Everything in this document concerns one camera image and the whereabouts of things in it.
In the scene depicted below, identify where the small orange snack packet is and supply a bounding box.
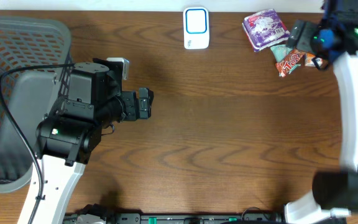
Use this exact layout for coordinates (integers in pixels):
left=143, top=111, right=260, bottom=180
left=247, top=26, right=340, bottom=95
left=305, top=53, right=323, bottom=67

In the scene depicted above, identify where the orange Top chocolate bar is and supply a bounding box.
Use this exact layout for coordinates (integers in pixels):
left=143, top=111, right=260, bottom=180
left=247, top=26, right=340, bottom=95
left=275, top=49, right=305, bottom=77

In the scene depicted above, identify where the teal white snack packet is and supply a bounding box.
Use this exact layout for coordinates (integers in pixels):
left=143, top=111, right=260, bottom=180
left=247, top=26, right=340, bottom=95
left=270, top=44, right=301, bottom=77

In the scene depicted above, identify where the red blue snack packet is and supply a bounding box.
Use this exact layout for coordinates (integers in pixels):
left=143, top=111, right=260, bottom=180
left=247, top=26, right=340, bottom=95
left=242, top=9, right=290, bottom=52

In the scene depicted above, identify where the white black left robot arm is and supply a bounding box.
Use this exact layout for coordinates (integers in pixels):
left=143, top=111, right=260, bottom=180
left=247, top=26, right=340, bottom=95
left=18, top=58, right=154, bottom=223

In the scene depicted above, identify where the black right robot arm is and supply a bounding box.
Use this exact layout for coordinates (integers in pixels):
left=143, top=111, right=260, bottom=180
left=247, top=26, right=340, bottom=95
left=283, top=0, right=358, bottom=223

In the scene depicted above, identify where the dark grey plastic basket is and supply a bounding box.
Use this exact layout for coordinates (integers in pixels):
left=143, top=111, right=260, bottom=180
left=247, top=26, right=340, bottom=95
left=0, top=16, right=73, bottom=193

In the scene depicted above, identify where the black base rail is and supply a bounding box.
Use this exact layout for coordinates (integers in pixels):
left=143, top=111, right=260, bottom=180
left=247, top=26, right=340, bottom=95
left=62, top=213, right=283, bottom=224

